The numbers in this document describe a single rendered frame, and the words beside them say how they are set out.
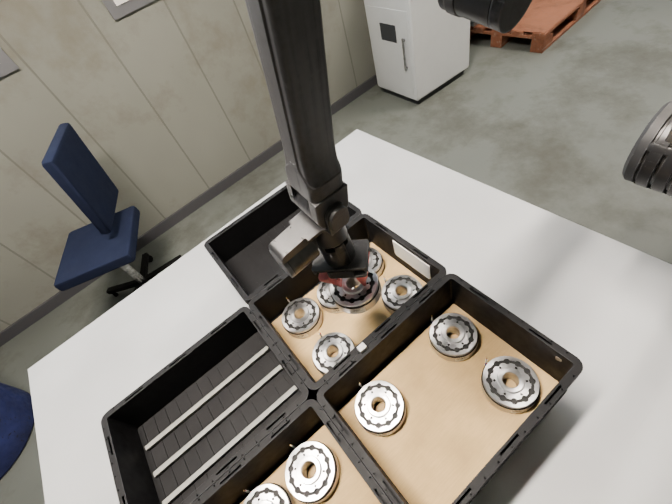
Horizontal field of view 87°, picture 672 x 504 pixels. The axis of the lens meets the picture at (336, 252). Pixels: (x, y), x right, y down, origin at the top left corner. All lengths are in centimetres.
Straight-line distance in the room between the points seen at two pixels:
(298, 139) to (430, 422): 61
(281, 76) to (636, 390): 94
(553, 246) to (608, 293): 18
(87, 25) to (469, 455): 254
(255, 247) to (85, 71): 171
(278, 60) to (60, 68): 229
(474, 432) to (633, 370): 42
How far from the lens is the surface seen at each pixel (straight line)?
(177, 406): 103
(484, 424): 81
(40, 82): 261
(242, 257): 118
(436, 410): 81
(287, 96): 38
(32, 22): 257
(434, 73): 321
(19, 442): 266
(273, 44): 35
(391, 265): 98
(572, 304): 110
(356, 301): 70
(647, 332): 112
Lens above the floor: 162
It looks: 49 degrees down
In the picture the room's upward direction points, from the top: 22 degrees counter-clockwise
